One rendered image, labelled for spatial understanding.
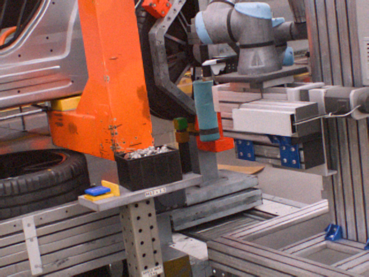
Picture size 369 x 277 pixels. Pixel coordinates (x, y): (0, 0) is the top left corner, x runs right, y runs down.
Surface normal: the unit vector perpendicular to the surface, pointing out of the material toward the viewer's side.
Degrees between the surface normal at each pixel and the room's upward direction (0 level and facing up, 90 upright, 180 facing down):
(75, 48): 90
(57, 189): 90
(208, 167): 90
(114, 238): 90
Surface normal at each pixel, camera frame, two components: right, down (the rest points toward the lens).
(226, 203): 0.51, 0.10
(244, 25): -0.50, 0.23
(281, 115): -0.81, 0.22
